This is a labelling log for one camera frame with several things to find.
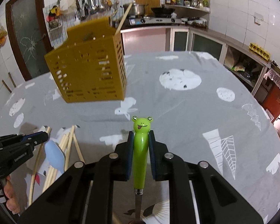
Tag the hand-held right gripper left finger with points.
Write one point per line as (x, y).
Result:
(130, 155)

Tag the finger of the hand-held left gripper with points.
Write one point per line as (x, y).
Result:
(38, 137)

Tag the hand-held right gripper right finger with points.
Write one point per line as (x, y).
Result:
(152, 155)

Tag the light blue spoon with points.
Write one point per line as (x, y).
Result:
(54, 156)

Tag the yellow slotted utensil holder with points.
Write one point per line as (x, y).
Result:
(86, 70)

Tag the hanging steel kitchen utensils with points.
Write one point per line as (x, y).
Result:
(95, 1)

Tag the person's left hand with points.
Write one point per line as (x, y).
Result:
(12, 200)

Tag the grey printed tablecloth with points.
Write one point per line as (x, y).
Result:
(177, 112)

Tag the leaning wooden sticks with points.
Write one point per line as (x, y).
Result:
(10, 81)

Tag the brown framed glass door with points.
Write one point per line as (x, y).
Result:
(25, 32)

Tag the steel gas stove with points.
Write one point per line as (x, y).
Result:
(154, 20)

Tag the steel faucet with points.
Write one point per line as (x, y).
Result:
(85, 10)

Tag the red cabinet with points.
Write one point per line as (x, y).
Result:
(275, 98)

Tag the black wok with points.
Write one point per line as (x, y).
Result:
(162, 10)

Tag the steel cooking pot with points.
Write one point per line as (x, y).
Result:
(136, 9)

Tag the yellow egg carton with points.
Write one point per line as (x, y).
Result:
(260, 50)

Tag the corner wall shelf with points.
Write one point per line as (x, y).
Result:
(189, 8)

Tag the white wall socket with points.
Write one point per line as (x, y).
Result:
(259, 18)

